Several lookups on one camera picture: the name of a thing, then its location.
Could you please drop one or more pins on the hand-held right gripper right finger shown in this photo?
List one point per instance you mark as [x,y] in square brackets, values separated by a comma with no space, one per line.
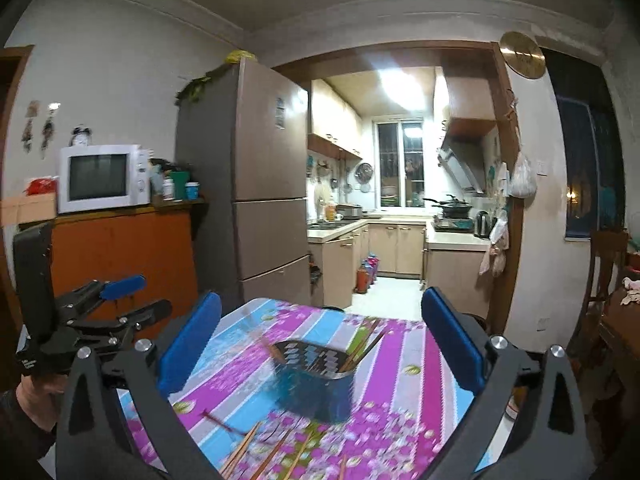
[452,345]

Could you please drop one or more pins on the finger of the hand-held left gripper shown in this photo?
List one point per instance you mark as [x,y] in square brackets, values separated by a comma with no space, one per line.
[150,312]
[125,286]

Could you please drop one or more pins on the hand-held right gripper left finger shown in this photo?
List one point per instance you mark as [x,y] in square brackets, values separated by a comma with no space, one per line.
[190,345]

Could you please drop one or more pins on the blue perforated metal utensil holder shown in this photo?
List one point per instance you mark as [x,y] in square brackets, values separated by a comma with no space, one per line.
[310,390]

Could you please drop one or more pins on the person's left forearm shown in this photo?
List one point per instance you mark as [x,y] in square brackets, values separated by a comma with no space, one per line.
[20,452]

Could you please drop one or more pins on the person's left hand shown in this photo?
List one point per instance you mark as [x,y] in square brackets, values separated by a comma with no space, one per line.
[40,400]

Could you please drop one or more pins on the orange wooden cabinet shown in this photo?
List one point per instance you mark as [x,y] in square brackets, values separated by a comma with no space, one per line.
[125,245]

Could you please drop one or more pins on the beige stove counter cabinet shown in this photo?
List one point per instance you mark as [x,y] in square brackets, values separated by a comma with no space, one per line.
[455,275]

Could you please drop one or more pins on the cardboard box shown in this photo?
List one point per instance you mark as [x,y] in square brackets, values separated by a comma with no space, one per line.
[30,209]

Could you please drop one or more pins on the striped floral tablecloth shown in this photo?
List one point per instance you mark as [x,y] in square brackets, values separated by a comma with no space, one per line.
[400,400]

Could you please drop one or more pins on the red bag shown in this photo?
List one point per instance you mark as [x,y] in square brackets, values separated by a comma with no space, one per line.
[42,186]

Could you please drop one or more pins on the hanging kitchen cloths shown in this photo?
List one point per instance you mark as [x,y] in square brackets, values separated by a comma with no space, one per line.
[495,250]

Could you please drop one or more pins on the white pill bottle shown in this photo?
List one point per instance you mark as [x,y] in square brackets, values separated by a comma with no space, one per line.
[168,189]

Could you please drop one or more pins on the beige lower kitchen cabinets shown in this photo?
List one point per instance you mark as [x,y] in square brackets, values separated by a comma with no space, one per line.
[395,250]

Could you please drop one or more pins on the beige kitchen cabinets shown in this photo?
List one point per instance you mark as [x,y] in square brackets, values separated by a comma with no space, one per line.
[335,120]
[395,250]

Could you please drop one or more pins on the white microwave oven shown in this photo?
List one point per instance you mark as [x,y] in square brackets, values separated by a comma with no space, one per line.
[100,177]

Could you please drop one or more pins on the green cup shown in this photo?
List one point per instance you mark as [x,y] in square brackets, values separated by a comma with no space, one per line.
[180,185]

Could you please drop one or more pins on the blue and white cup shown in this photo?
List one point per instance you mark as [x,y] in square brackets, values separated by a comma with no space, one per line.
[192,192]

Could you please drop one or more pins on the gas stove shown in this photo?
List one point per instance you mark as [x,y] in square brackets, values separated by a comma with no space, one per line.
[452,225]

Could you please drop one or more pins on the steel electric kettle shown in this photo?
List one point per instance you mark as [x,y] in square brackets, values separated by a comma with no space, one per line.
[483,225]

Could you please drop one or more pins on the black wok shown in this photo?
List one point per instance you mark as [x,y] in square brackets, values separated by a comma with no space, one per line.
[452,206]

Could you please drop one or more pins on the small alarm clock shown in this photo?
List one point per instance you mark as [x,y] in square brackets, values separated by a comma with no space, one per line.
[80,136]

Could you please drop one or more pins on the steel cooking pot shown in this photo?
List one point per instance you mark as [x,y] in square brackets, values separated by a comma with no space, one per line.
[349,211]

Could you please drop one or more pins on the dark wooden dining table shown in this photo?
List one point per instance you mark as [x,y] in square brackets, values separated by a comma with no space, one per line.
[622,340]

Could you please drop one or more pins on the dark wooden chair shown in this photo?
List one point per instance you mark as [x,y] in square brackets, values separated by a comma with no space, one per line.
[605,260]

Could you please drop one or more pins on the hanging white plastic bag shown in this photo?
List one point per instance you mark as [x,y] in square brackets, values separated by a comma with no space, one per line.
[522,180]

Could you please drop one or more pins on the steel range hood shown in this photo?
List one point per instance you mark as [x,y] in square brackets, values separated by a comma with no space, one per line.
[462,165]

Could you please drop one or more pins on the pink cloth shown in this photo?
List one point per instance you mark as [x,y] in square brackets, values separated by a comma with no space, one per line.
[631,292]

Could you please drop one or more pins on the brown refrigerator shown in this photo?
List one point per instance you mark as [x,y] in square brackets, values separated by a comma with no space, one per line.
[270,160]

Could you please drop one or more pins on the kitchen window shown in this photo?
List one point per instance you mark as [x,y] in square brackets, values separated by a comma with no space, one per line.
[400,160]

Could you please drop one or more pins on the round metal strainer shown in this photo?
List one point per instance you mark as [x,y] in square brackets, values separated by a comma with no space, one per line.
[364,172]

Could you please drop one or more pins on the green leafy garland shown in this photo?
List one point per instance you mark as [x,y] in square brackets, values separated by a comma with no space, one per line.
[197,89]

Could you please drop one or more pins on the dark barred window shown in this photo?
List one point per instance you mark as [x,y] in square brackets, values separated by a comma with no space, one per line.
[585,160]

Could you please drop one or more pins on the beige cabinet above range hood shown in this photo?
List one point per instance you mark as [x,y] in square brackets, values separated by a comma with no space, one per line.
[470,100]

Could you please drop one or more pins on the beige upper kitchen cabinets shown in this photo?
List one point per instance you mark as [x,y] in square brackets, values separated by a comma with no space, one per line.
[335,120]

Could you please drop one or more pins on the yellow item on refrigerator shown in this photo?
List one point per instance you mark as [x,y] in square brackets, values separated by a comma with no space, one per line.
[240,56]

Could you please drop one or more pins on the hanging wall ornament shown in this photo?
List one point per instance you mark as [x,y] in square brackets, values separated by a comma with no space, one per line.
[49,127]
[30,127]

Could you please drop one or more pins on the white wall switch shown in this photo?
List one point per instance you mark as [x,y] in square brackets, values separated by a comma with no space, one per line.
[542,167]

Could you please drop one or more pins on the round gold wall clock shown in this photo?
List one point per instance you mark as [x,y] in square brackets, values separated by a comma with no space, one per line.
[522,55]

